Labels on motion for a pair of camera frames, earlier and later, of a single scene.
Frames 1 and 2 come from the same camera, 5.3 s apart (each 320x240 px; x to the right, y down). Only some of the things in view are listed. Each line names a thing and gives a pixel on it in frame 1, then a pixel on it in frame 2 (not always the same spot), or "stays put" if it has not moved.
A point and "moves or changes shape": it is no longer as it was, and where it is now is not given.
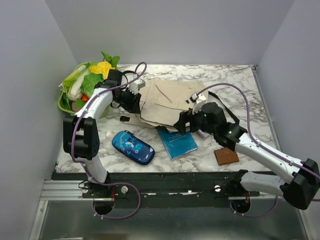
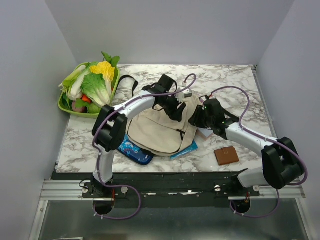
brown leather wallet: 225,156 stays put
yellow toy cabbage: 102,67 stays put
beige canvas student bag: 163,101 moves or changes shape
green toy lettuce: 89,81 stays put
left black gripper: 133,106 → 177,115
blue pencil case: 133,146 stays put
